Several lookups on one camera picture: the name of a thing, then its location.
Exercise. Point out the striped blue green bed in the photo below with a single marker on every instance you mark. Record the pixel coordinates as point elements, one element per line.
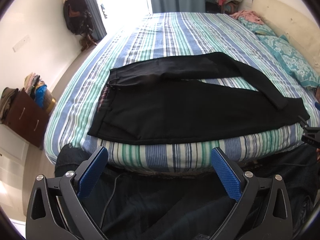
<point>164,35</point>

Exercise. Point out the colourful clothes on drawer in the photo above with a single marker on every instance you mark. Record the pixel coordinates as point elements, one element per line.
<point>34,86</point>

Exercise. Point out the pink cloth on bed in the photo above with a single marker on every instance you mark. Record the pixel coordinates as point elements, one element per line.
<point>249,15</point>

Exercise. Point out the teal floral pillow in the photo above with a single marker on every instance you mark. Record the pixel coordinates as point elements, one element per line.
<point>291,60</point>

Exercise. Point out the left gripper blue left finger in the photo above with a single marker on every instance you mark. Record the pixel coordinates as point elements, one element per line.
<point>55,210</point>

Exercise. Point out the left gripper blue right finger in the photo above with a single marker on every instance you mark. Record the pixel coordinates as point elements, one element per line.
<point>274,217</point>

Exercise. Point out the cream padded headboard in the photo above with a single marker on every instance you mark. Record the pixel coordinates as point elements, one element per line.
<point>301,32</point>

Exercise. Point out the black pants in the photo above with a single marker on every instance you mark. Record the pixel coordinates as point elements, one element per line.
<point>186,99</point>

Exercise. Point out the dark brown wooden drawer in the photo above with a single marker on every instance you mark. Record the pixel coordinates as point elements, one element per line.
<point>27,119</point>

